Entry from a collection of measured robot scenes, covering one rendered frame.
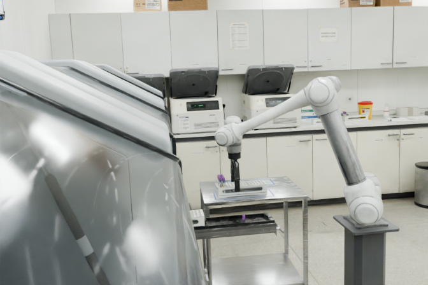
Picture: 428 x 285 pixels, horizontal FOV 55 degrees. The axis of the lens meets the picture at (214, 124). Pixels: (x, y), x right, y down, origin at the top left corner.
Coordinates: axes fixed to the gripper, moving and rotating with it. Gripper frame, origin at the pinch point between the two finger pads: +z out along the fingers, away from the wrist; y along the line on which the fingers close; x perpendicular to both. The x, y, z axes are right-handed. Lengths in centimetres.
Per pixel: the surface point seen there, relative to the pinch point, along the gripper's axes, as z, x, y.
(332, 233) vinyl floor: 88, -112, 114
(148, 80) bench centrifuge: -60, 50, 210
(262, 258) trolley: 59, -21, 24
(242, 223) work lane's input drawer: 6.0, 5.9, -45.0
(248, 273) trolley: 59, -7, 5
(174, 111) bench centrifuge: -28, 25, 192
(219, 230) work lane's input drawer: 8.0, 17.4, -45.9
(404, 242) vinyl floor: 88, -164, 82
